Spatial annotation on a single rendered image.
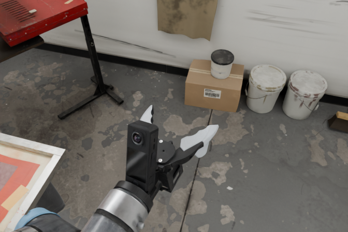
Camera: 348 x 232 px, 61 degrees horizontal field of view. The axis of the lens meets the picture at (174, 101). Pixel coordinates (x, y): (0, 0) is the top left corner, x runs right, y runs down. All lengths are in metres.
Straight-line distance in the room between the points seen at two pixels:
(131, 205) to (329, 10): 2.38
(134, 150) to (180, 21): 2.32
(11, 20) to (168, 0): 1.22
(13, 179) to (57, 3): 1.25
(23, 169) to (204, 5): 1.85
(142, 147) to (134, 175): 0.05
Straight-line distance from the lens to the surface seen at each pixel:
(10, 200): 1.46
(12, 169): 1.54
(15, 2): 2.41
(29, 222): 0.63
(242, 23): 2.71
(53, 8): 2.24
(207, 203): 2.35
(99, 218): 0.49
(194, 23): 2.69
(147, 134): 0.46
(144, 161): 0.48
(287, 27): 2.72
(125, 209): 0.48
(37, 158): 1.53
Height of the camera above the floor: 2.13
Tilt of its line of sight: 47 degrees down
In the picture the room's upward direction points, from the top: straight up
